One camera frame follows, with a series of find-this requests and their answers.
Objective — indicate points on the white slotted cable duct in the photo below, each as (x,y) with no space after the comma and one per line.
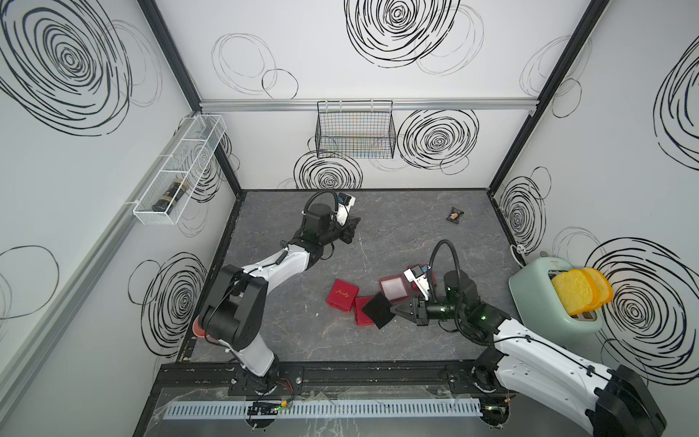
(343,409)

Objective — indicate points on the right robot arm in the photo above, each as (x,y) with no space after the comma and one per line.
(601,400)

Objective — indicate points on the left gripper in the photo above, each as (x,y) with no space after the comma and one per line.
(348,227)

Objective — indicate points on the left red jewelry box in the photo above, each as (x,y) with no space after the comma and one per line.
(342,296)

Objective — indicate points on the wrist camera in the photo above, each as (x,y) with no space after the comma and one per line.
(345,203)
(417,270)

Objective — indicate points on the back yellow toast slice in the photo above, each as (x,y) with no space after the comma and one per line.
(604,291)

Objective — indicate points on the pink plastic cup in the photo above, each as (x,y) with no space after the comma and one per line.
(198,330)

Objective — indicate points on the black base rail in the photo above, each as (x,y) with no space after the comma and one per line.
(301,377)

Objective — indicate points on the red jewelry box base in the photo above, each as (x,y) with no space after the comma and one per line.
(394,288)

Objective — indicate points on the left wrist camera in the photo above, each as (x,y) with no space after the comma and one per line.
(345,203)

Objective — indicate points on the red jewelry box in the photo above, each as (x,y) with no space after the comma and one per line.
(342,296)
(361,318)

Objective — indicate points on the middle red jewelry box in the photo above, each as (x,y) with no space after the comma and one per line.
(361,318)

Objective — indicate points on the black foam insert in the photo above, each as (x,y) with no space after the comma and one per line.
(379,310)

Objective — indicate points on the small dark snack wrapper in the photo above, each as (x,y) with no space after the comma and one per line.
(455,216)

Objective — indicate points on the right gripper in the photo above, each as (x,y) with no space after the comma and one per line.
(421,318)

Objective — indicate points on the mint green toaster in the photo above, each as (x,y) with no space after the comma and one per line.
(540,308)

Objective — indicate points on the yellow toast slice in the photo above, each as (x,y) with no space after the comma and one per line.
(575,291)
(604,291)

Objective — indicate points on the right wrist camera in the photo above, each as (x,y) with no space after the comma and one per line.
(417,270)

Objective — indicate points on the dark bottle in shelf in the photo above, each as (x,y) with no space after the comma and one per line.
(170,197)

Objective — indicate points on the front yellow toast slice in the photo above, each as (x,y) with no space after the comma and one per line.
(575,291)

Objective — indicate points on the black wire wall basket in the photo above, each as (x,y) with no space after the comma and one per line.
(355,129)

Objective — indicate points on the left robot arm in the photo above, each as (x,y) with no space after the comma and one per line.
(232,313)

